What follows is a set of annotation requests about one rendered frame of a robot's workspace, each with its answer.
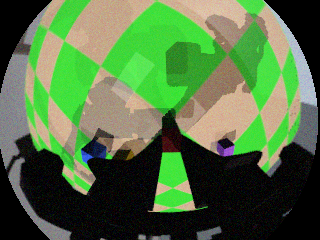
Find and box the purple cube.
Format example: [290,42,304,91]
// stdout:
[216,139,235,156]

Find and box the blue block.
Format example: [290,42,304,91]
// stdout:
[80,140,107,164]

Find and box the red block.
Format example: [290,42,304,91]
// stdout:
[161,128,183,153]

